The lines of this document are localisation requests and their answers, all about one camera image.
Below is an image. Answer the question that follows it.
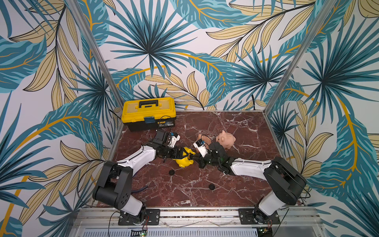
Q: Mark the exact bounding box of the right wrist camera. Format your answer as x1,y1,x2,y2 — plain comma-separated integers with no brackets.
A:
193,139,208,158

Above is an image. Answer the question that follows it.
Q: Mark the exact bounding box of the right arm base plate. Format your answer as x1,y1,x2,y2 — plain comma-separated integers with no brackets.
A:
238,208,280,225

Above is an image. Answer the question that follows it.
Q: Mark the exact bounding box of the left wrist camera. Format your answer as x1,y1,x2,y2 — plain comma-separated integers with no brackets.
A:
153,129,181,148

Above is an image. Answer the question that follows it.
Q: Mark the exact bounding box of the pink piggy bank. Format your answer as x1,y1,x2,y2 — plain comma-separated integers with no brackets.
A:
216,130,236,149

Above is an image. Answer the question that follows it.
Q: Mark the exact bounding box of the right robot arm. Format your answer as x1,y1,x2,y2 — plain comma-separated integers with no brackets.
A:
193,139,307,224

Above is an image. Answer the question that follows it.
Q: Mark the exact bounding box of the yellow piggy bank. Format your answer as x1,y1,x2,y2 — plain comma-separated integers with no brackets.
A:
174,147,196,168

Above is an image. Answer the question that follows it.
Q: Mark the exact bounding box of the orange piggy bank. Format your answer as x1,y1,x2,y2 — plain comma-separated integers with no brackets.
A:
197,134,212,149

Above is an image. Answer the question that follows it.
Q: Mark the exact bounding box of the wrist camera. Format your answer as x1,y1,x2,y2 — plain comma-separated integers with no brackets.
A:
153,129,181,148
193,139,208,158

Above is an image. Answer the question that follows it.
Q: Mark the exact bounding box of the yellow black toolbox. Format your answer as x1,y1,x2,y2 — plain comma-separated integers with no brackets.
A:
121,97,176,132

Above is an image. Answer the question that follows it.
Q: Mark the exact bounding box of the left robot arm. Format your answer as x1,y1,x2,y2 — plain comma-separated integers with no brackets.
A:
92,142,189,216

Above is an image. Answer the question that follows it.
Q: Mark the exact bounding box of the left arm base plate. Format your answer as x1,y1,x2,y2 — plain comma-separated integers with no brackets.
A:
118,209,160,226

